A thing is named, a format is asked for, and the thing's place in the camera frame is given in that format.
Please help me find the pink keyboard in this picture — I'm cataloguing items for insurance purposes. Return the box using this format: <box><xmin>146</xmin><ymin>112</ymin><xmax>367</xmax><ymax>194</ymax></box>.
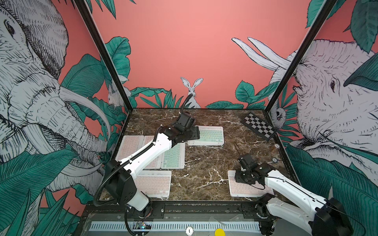
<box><xmin>134</xmin><ymin>171</ymin><xmax>172</xmax><ymax>198</ymax></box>
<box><xmin>115</xmin><ymin>135</ymin><xmax>144</xmax><ymax>161</ymax></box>
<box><xmin>227</xmin><ymin>170</ymin><xmax>274</xmax><ymax>198</ymax></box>
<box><xmin>143</xmin><ymin>136</ymin><xmax>162</xmax><ymax>170</ymax></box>

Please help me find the yellow round button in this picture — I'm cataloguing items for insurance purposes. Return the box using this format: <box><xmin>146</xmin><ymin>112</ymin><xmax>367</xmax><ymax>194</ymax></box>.
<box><xmin>214</xmin><ymin>228</ymin><xmax>225</xmax><ymax>236</ymax></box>

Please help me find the black mounting rail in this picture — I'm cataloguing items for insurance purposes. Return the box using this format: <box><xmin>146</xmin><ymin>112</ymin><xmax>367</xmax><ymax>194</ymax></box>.
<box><xmin>82</xmin><ymin>201</ymin><xmax>276</xmax><ymax>221</ymax></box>

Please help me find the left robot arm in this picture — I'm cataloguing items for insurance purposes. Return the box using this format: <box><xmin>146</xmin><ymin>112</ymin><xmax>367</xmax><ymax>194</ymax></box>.
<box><xmin>93</xmin><ymin>111</ymin><xmax>200</xmax><ymax>219</ymax></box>

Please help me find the black frame post right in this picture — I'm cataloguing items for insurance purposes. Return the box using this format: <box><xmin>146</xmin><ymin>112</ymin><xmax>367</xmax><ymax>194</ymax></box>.
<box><xmin>264</xmin><ymin>0</ymin><xmax>337</xmax><ymax>113</ymax></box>

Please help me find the green keyboard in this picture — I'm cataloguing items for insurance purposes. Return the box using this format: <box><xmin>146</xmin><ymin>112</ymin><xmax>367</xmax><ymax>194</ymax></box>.
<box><xmin>160</xmin><ymin>143</ymin><xmax>185</xmax><ymax>169</ymax></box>
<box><xmin>187</xmin><ymin>126</ymin><xmax>224</xmax><ymax>146</ymax></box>

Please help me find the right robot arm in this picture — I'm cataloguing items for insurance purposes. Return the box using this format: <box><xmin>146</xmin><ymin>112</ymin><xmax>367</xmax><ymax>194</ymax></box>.
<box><xmin>235</xmin><ymin>154</ymin><xmax>354</xmax><ymax>236</ymax></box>

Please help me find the white vented strip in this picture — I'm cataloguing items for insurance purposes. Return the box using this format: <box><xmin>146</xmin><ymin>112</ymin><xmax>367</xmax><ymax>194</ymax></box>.
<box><xmin>89</xmin><ymin>221</ymin><xmax>260</xmax><ymax>233</ymax></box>

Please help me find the checkerboard calibration plate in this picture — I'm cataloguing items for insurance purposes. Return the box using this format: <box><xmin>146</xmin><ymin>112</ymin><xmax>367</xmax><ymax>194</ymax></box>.
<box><xmin>241</xmin><ymin>113</ymin><xmax>277</xmax><ymax>141</ymax></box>

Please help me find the black frame post left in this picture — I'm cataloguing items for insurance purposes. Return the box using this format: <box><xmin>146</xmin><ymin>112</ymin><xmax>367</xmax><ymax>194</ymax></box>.
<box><xmin>74</xmin><ymin>0</ymin><xmax>133</xmax><ymax>113</ymax></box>

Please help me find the black frame post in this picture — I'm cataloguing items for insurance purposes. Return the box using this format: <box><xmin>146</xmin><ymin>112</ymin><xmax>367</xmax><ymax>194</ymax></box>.
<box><xmin>264</xmin><ymin>0</ymin><xmax>337</xmax><ymax>113</ymax></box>
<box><xmin>74</xmin><ymin>0</ymin><xmax>133</xmax><ymax>113</ymax></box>

